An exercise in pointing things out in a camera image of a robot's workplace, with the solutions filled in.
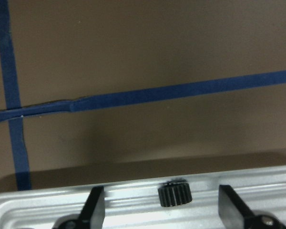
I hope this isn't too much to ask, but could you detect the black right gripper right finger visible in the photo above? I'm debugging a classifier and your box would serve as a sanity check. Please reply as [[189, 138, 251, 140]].
[[218, 185, 255, 229]]

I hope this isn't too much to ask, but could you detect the silver ribbed metal tray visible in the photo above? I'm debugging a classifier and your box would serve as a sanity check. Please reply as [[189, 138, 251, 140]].
[[0, 166, 286, 229]]

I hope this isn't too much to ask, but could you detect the black small gear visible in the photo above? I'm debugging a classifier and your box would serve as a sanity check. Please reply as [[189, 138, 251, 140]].
[[158, 182, 193, 208]]

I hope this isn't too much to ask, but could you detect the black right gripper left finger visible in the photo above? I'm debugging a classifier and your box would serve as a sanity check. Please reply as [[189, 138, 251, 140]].
[[79, 186, 105, 229]]

